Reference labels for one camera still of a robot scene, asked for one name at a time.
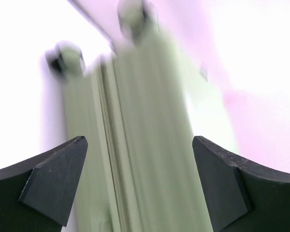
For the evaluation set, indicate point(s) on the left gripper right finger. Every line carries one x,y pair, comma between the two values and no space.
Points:
241,195

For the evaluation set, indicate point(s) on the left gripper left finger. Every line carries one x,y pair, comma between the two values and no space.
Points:
37,194

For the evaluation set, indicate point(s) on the green hard-shell suitcase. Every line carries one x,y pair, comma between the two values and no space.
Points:
138,110

